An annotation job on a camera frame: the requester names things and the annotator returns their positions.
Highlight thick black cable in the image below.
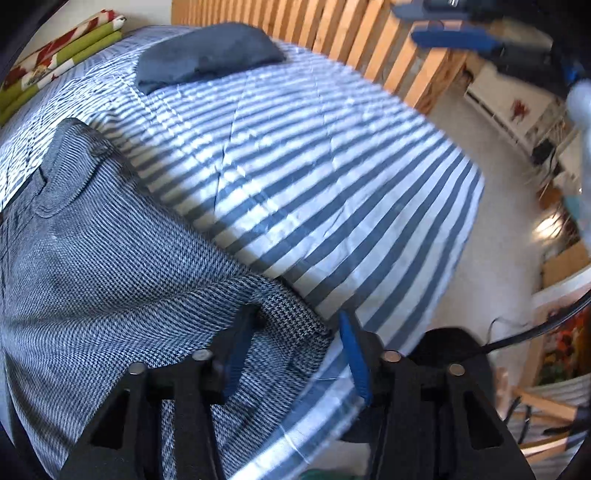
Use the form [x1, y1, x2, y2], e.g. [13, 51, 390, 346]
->
[487, 286, 591, 354]

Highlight wooden frame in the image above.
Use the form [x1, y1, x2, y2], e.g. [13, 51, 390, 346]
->
[508, 388, 585, 462]

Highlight wooden box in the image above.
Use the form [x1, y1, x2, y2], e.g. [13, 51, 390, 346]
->
[540, 240, 591, 289]

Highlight grey houndstooth pants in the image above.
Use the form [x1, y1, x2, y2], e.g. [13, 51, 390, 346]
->
[0, 117, 333, 480]

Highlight colourful picture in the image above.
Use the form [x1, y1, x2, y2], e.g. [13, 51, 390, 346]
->
[536, 295, 591, 388]

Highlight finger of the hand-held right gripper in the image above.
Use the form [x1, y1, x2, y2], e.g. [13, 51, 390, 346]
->
[390, 0, 444, 19]
[411, 25, 504, 54]

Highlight navy folded cloth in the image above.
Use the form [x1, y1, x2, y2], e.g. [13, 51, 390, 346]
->
[136, 22, 287, 95]

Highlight wooden slatted bed rail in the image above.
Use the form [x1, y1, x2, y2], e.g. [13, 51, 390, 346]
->
[171, 0, 467, 116]

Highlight blue white striped bed quilt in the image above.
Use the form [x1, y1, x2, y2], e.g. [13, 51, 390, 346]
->
[0, 25, 485, 478]

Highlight red cream patterned folded blanket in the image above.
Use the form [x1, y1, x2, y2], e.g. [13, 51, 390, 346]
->
[0, 11, 127, 88]

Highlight green folded blanket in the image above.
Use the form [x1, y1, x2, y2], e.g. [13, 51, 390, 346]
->
[0, 65, 84, 127]

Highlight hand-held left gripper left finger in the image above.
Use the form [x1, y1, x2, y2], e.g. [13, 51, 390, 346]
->
[60, 305, 259, 480]

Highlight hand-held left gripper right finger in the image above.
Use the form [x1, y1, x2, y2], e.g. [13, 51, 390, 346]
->
[338, 311, 536, 480]

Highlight white low cabinet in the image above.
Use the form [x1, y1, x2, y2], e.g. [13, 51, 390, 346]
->
[464, 60, 583, 185]

